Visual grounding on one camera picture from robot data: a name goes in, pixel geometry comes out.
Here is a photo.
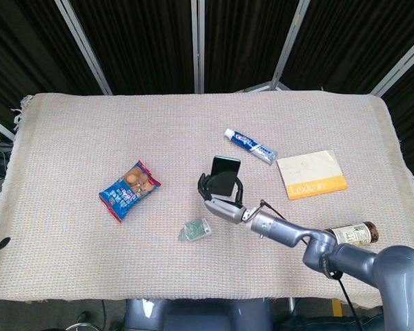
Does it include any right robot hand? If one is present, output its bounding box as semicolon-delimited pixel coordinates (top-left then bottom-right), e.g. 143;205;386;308
197;172;246;225

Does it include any black smartphone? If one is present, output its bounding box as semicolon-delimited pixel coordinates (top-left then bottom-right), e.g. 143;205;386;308
208;155;242;197

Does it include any blue snack packet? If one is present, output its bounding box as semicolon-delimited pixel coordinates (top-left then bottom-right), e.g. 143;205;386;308
98;159;162;223

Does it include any small green packet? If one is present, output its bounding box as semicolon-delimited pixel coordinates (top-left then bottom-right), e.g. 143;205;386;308
177;218;213;241

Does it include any blue white toothpaste tube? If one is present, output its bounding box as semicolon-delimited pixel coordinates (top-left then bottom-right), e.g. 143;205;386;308
224;128;277;166

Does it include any white yellow Lexicon book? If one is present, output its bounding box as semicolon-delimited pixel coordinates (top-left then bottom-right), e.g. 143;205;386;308
275;150;349;201

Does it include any grey robot torso base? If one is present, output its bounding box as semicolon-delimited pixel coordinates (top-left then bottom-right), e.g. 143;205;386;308
124;298;275;331

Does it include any brown glass bottle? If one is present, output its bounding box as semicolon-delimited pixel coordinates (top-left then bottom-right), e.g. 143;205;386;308
326;221;380;248

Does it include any beige woven tablecloth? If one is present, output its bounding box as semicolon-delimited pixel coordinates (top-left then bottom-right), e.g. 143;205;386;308
0;91;414;308

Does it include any folding screen with dark panels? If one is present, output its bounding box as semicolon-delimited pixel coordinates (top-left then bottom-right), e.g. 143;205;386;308
0;0;414;173

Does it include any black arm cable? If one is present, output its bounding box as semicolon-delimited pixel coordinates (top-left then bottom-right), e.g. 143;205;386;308
333;271;362;331

